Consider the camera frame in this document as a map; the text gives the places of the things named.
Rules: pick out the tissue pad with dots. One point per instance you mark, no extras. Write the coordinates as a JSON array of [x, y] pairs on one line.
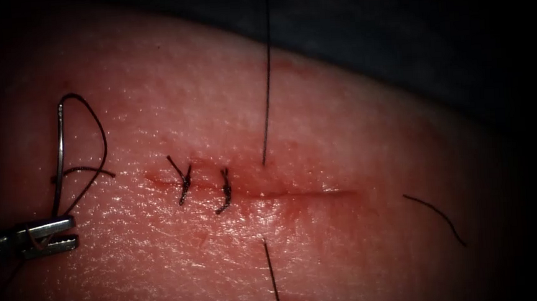
[[330, 240]]

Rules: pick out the left arm needle driver jaw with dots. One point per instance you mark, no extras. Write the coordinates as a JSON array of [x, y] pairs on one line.
[[57, 246], [51, 225]]

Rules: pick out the black stitching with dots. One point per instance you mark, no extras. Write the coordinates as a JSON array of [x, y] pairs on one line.
[[185, 183]]

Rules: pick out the dark grey cloth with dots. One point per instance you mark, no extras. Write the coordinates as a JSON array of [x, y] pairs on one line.
[[381, 17]]

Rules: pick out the curved steel needle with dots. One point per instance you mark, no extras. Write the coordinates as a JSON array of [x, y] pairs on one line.
[[59, 156]]

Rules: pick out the short cut black thread piece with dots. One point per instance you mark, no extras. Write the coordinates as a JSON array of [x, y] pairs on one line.
[[438, 213]]

